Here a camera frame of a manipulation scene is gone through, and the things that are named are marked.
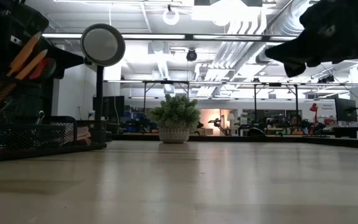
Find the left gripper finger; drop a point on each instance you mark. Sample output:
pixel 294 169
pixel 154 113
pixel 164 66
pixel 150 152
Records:
pixel 68 59

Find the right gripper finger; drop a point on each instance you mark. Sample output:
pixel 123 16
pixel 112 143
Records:
pixel 294 69
pixel 287 51

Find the black mesh desk organizer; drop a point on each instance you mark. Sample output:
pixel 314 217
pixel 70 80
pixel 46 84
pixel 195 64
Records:
pixel 26 137

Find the black desk lamp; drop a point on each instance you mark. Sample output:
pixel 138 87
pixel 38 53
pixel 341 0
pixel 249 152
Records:
pixel 102 45

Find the red background desk lamp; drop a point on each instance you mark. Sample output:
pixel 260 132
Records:
pixel 313 108

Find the black background robot arms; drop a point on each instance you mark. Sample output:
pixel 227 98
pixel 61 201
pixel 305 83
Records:
pixel 272 123

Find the background computer monitor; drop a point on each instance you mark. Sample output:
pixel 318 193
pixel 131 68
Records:
pixel 345 110

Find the dark background screen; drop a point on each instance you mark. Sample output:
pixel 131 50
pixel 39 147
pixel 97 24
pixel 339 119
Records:
pixel 115 105

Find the potted green succulent plant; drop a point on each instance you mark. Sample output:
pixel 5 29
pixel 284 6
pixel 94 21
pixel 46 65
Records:
pixel 176 115

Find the black aluminium table frame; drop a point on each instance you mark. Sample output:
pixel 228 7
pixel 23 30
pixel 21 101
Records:
pixel 259 139

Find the black ceiling dome camera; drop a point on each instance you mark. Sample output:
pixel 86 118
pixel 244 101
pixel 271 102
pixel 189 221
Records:
pixel 191 55

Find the black background gantry frame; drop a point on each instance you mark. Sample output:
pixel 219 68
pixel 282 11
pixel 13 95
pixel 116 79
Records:
pixel 166 82

